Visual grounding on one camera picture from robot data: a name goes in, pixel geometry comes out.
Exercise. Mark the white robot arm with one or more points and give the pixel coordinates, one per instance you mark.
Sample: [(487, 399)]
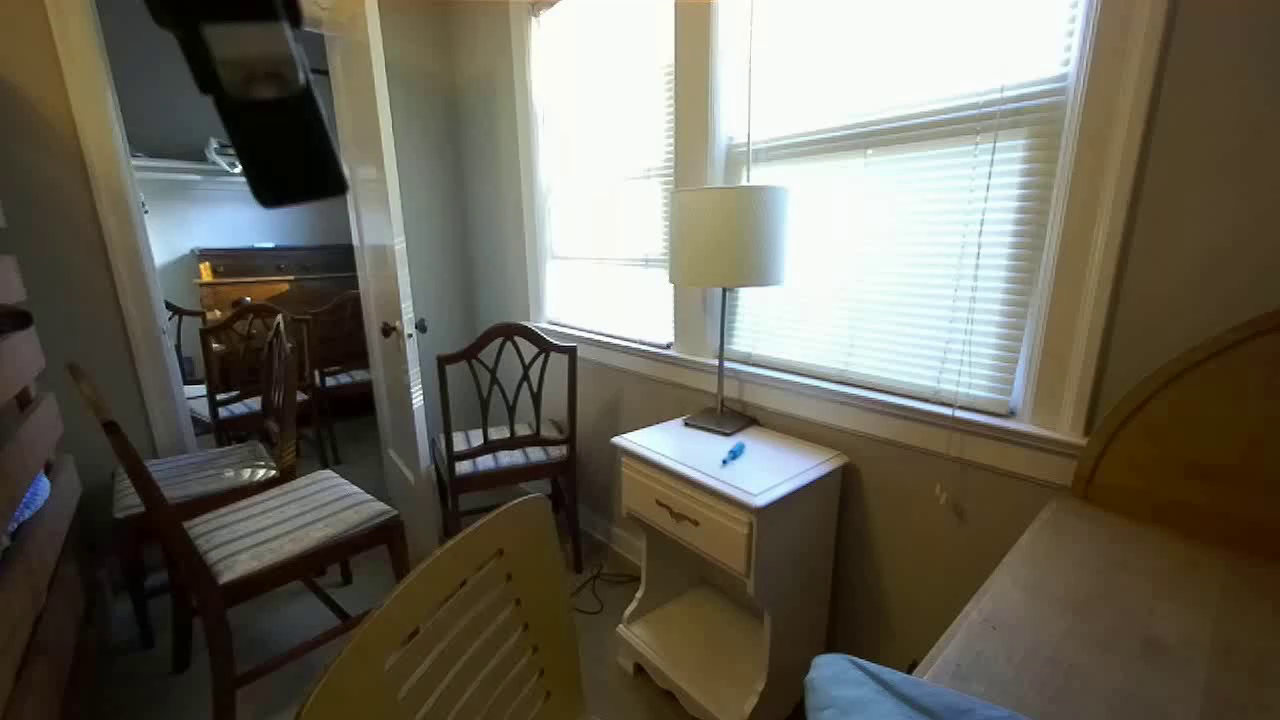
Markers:
[(250, 64)]

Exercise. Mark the blue pen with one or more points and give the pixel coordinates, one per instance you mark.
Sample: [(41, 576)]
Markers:
[(735, 453)]

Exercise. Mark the dark chair near window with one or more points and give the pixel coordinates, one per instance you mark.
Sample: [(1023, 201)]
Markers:
[(505, 420)]

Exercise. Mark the white table lamp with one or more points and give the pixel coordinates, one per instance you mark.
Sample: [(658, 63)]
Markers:
[(720, 243)]

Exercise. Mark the white nightstand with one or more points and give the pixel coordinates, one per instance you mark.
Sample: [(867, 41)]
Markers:
[(735, 568)]

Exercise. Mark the white door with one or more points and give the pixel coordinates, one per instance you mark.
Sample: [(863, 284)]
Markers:
[(379, 224)]

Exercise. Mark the light wooden slatted chair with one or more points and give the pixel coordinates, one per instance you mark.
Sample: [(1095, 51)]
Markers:
[(482, 629)]

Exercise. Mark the dark wooden cabinet far room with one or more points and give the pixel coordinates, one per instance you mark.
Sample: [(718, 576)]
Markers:
[(283, 277)]

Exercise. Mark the white window blinds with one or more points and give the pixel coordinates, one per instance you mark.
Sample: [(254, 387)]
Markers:
[(917, 144)]

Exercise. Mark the blue cloth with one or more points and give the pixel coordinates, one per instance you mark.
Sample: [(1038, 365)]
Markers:
[(844, 687)]

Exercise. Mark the dark chair striped cushion behind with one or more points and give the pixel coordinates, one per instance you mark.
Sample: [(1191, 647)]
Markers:
[(201, 477)]

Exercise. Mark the dark chair striped cushion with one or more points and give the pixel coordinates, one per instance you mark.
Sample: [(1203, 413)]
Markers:
[(254, 545), (201, 477)]

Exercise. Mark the dark chair far room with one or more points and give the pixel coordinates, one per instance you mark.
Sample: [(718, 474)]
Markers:
[(228, 387)]

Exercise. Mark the dark chair striped cushion front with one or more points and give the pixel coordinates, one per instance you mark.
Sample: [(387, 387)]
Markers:
[(254, 545)]

